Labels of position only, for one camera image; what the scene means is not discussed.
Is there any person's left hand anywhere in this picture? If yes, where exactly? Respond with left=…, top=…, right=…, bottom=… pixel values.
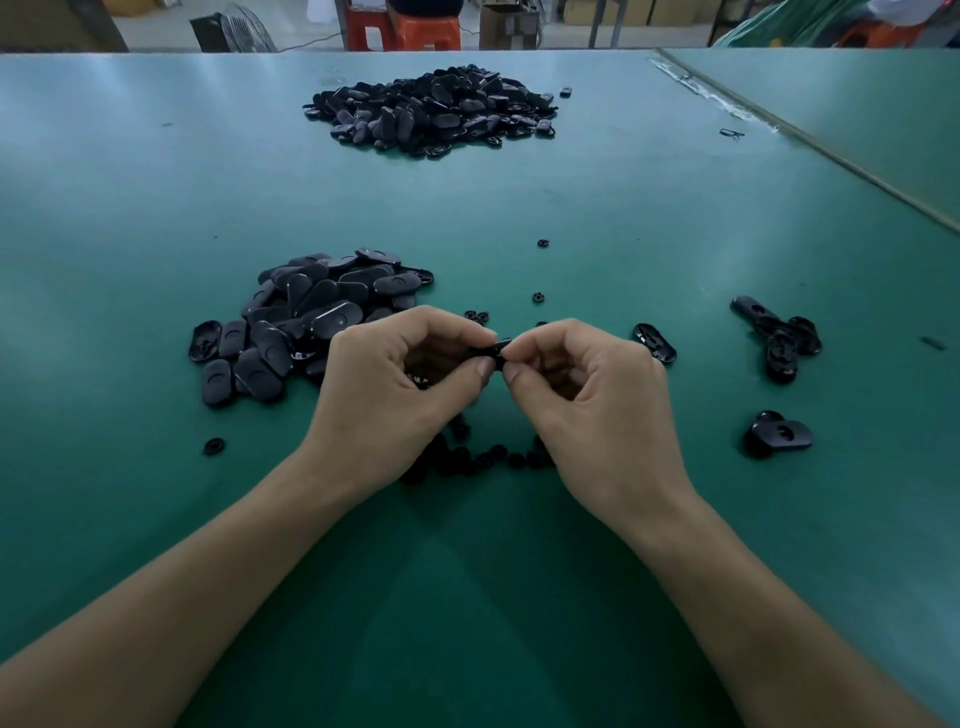
left=300, top=306, right=500, bottom=500

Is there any person's right hand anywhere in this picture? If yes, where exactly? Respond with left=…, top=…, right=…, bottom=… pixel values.
left=499, top=318, right=698, bottom=545

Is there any pile of small black buttons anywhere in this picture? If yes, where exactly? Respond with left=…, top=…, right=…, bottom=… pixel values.
left=397, top=307, right=557, bottom=485

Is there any pile of black oval shells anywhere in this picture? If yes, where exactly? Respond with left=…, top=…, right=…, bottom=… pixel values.
left=732, top=295, right=824, bottom=459

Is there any person's left forearm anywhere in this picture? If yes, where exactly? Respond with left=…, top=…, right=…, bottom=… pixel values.
left=0, top=447, right=369, bottom=728

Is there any person's right forearm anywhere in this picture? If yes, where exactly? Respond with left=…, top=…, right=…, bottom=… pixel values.
left=633, top=502, right=939, bottom=728

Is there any red plastic stool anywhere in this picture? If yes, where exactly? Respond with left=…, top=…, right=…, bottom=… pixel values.
left=835, top=19, right=924, bottom=50
left=391, top=13, right=464, bottom=53
left=346, top=4, right=396, bottom=53

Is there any small open cardboard box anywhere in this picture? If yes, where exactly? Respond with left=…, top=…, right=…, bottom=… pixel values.
left=480, top=0, right=545, bottom=51

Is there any grey floor fan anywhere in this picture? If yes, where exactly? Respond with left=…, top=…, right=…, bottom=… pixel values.
left=190, top=7, right=279, bottom=54

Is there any green striped bag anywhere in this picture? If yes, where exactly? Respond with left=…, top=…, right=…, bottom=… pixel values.
left=717, top=0, right=872, bottom=50

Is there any large brown cardboard box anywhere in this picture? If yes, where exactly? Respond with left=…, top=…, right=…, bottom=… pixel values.
left=0, top=0, right=129, bottom=54

